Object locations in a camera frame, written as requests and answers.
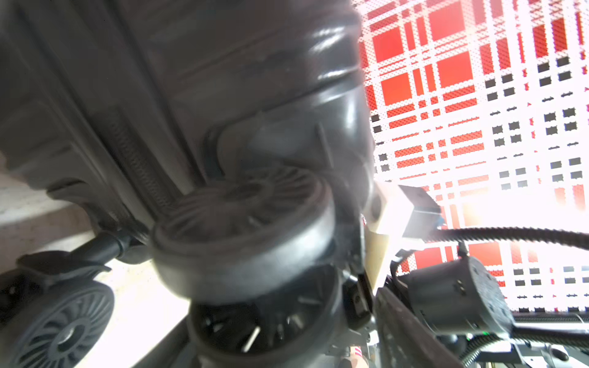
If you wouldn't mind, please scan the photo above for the black ribbed hard-shell suitcase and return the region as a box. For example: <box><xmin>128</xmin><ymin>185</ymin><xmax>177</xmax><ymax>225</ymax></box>
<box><xmin>1</xmin><ymin>1</ymin><xmax>374</xmax><ymax>367</ymax></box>

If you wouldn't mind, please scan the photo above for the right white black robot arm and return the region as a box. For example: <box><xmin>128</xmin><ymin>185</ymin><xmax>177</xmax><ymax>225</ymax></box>
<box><xmin>375</xmin><ymin>255</ymin><xmax>588</xmax><ymax>367</ymax></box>

